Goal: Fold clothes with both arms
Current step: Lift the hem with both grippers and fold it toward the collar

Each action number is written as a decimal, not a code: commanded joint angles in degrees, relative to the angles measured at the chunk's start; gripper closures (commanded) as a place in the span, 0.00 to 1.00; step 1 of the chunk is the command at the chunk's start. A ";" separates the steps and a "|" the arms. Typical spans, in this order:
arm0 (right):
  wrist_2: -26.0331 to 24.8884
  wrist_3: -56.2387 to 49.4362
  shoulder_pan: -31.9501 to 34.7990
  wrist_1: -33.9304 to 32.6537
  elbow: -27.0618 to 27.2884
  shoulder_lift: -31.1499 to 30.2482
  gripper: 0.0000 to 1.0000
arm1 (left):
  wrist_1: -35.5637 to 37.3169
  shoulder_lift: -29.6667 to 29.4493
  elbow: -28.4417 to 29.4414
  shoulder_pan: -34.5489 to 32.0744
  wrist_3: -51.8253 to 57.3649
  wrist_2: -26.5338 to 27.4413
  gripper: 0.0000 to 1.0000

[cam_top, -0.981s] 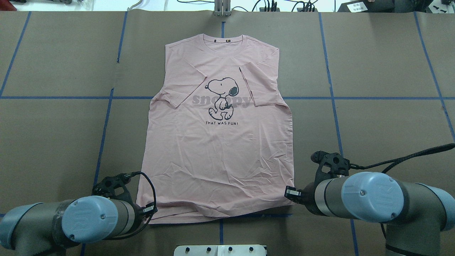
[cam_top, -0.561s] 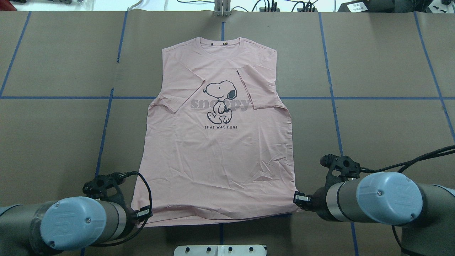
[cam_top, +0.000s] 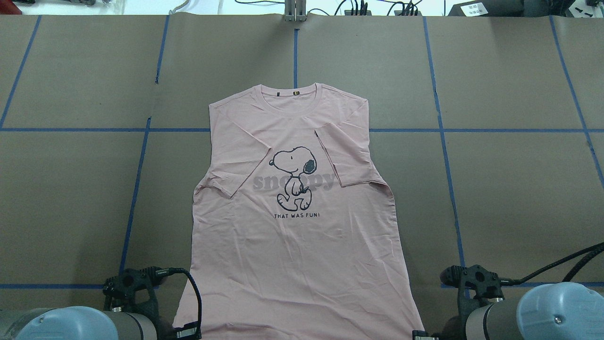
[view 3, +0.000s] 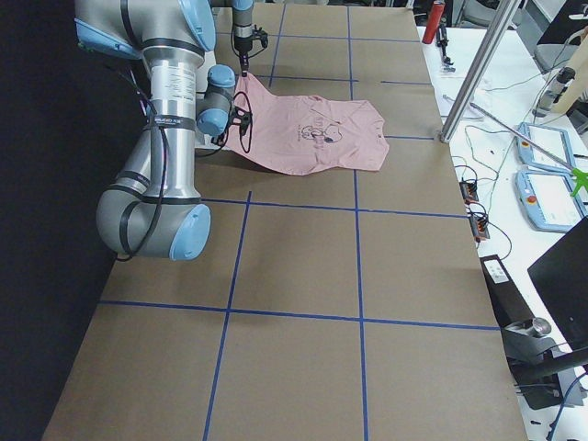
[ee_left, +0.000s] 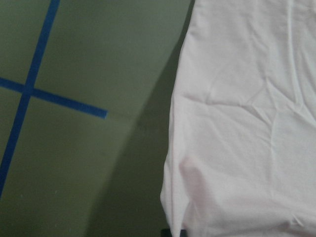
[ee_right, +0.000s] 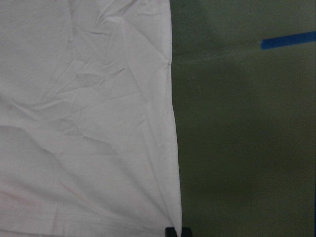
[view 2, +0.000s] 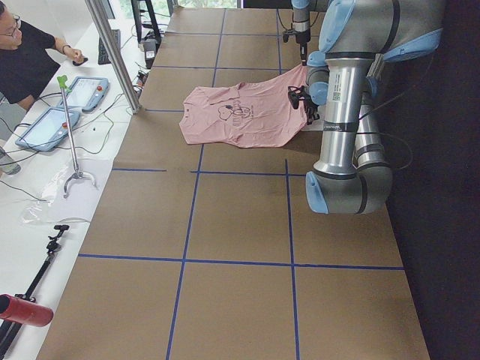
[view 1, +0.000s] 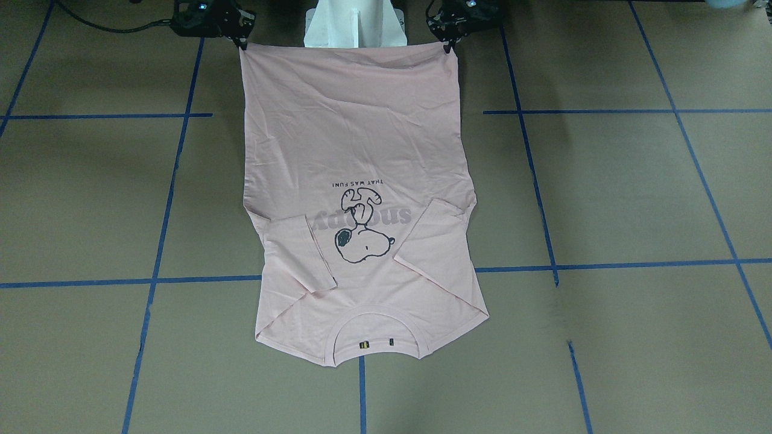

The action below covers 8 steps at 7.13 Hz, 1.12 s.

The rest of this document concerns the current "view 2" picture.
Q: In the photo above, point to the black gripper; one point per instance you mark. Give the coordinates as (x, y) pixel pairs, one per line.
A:
(310, 110)
(301, 36)

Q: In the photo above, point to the pink Snoopy t-shirt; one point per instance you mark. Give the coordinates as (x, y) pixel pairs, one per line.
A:
(246, 115)

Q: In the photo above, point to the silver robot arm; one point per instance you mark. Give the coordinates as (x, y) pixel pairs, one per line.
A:
(352, 175)
(301, 10)

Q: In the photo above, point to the black power adapter box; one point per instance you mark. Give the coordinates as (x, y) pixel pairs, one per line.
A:
(149, 48)

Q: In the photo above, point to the far blue teach pendant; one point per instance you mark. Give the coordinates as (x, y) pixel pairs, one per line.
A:
(85, 93)

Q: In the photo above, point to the blue teach pendant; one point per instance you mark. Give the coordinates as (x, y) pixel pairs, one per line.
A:
(85, 93)
(46, 132)

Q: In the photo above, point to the black computer mouse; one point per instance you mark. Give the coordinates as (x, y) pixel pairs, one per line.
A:
(83, 61)

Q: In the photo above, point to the clear plastic bag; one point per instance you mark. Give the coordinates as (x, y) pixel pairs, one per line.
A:
(74, 200)

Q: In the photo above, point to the near blue teach pendant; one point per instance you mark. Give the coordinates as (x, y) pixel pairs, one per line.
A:
(46, 132)

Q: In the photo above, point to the person in black shirt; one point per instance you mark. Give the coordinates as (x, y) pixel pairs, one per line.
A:
(26, 67)

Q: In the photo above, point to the red cylinder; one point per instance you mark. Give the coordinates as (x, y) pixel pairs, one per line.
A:
(25, 312)

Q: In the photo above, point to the black tripod pole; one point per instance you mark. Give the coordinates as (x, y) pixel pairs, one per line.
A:
(10, 330)

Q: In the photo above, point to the aluminium frame post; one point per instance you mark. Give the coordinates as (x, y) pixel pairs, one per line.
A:
(99, 16)

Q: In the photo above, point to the metal grabber stick green handle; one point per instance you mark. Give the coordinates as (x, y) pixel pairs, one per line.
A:
(78, 174)

